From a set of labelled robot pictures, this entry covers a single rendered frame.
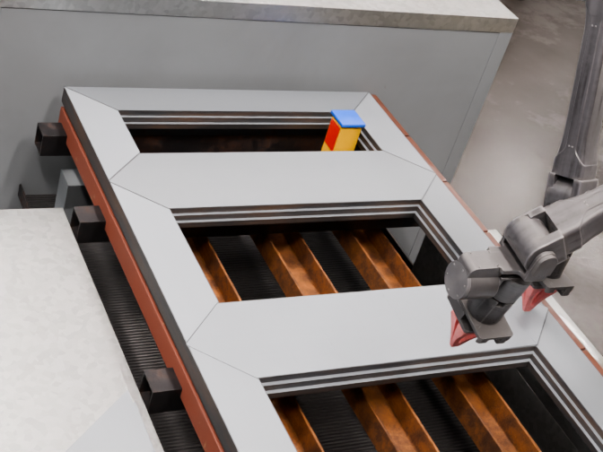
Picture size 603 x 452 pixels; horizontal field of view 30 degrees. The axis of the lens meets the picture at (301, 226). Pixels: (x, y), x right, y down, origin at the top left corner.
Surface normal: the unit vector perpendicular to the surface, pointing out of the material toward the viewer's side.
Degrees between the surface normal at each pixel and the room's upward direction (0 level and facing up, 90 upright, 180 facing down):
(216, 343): 0
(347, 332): 0
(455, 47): 90
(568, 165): 83
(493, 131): 0
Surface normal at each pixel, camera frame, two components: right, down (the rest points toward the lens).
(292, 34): 0.39, 0.61
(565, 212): -0.27, -0.58
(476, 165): 0.26, -0.79
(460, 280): -0.88, 0.00
